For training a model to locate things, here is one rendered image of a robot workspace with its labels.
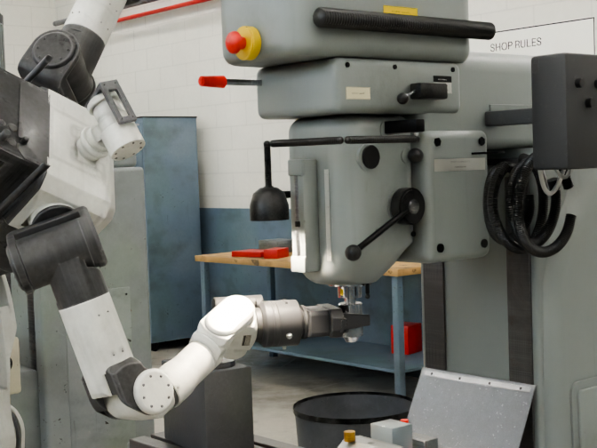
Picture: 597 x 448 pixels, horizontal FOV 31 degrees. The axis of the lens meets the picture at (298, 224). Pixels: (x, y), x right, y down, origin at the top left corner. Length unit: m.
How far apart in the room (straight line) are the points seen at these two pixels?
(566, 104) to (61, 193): 0.91
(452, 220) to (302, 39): 0.50
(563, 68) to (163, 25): 8.41
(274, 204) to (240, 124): 7.35
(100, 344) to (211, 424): 0.62
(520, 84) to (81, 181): 0.94
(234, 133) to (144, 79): 1.51
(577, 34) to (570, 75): 4.91
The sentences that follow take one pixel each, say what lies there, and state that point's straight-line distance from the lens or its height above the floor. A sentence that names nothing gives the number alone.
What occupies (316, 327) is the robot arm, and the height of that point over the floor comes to 1.23.
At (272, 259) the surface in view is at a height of 0.88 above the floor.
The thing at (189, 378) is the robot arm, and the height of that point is 1.17.
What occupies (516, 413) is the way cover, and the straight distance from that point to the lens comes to 2.33.
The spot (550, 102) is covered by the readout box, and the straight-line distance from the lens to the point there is 2.04.
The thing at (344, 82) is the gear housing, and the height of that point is 1.68.
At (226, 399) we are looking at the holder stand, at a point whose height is 1.03.
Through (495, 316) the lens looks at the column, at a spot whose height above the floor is 1.20.
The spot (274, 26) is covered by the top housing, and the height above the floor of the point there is 1.78.
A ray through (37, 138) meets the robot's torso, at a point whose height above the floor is 1.60.
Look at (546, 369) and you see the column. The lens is 2.33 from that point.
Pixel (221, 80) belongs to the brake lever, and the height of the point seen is 1.70.
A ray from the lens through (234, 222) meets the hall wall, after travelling 9.38.
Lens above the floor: 1.54
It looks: 3 degrees down
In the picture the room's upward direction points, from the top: 2 degrees counter-clockwise
